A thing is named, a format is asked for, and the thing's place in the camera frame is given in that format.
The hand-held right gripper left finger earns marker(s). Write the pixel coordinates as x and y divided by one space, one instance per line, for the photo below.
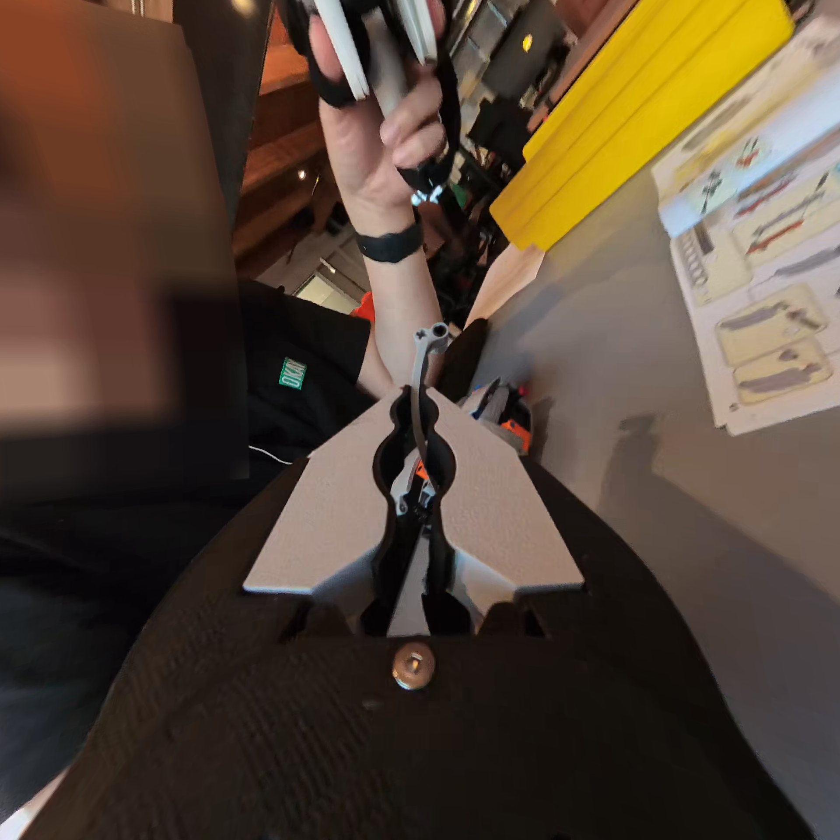
315 525

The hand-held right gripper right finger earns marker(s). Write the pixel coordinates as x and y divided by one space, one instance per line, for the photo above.
512 525

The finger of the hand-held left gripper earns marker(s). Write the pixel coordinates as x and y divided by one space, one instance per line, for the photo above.
418 33
341 46

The grey curved toy panel piece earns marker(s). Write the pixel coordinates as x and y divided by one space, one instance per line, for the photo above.
401 489

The person's left hand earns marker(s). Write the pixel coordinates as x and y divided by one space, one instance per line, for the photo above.
361 164

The black monitor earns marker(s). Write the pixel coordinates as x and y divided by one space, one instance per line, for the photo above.
525 52

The black wristband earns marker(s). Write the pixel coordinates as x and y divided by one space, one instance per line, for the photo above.
387 248

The yellow plastic bin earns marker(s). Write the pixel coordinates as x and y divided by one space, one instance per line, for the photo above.
623 131

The open instruction booklet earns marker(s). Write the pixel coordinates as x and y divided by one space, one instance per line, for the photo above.
754 295

